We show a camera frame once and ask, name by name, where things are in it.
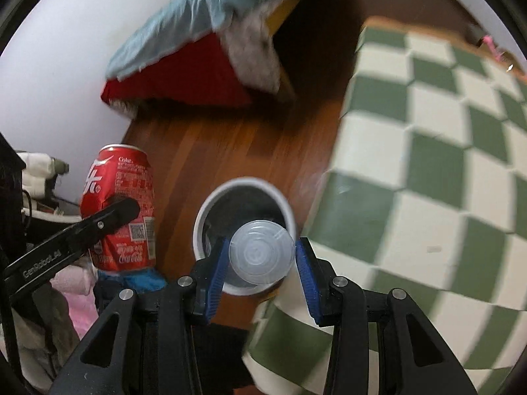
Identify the blue clothing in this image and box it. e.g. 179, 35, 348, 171
99, 269, 165, 297

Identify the red bed sheet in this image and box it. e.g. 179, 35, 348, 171
101, 33, 254, 110

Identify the clear plastic cup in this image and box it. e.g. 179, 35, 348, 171
228, 219, 296, 285

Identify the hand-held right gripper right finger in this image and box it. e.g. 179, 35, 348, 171
295, 236, 478, 395

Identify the red soda can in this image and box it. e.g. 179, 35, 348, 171
79, 144, 157, 272

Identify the light blue duvet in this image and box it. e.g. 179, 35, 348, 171
106, 0, 344, 82

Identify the pink plush toy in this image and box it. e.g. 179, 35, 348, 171
482, 35, 509, 62

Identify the grey checkered cloth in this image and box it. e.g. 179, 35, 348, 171
220, 8, 285, 93

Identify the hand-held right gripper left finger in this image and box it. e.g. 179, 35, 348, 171
49, 236, 231, 395

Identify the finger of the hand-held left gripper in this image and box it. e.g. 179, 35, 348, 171
4, 197, 141, 295

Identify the white round trash bin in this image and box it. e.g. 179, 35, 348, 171
193, 177, 297, 296

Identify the pink fluffy cloth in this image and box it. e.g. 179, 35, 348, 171
12, 263, 99, 379

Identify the wooden bed frame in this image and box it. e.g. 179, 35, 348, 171
265, 0, 305, 99

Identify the green checkered table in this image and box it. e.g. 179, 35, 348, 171
243, 15, 527, 395

